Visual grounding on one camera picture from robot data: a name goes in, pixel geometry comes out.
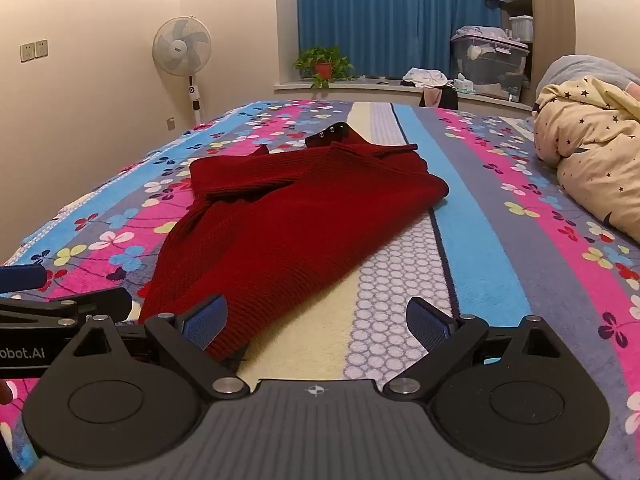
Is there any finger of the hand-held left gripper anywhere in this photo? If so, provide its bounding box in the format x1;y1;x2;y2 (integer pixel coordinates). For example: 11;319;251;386
0;287;133;332
0;265;49;294

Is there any grey folded cloth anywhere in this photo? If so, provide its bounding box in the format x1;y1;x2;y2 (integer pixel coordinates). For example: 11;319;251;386
450;25;530;45

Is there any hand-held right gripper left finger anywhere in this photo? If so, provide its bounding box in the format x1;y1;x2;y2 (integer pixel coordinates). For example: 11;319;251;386
64;294;251;401

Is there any white plastic basket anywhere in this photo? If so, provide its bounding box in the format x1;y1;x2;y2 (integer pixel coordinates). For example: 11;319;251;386
507;15;535;42

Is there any white standing fan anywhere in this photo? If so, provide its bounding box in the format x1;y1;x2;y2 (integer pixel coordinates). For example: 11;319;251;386
152;16;211;126

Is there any yellow star-print quilt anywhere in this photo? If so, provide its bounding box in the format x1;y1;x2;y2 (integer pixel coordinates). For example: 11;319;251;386
532;75;640;244

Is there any potted green plant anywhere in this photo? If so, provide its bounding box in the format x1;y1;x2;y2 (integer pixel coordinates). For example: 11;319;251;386
293;46;355;90

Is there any pile of light clothes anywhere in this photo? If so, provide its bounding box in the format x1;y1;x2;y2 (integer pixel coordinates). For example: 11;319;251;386
401;67;449;89

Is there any red knit sweater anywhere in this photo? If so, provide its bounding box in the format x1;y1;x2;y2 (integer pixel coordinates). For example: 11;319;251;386
137;127;450;363

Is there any grey pillow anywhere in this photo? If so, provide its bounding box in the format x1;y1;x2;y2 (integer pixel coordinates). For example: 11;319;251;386
535;55;640;106

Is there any black bag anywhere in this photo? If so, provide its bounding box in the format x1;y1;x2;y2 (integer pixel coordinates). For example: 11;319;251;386
419;85;460;109

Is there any wooden shelf unit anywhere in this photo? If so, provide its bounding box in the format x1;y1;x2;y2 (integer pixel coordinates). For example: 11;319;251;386
497;0;537;43

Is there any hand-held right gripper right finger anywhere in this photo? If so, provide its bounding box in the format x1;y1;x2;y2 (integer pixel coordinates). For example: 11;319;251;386
382;296;571;402

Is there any blue curtain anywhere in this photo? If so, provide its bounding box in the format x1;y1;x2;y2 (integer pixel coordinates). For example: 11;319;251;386
295;0;503;81

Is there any floral striped blanket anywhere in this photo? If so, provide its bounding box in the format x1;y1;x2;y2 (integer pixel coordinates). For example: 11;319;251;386
0;100;640;480

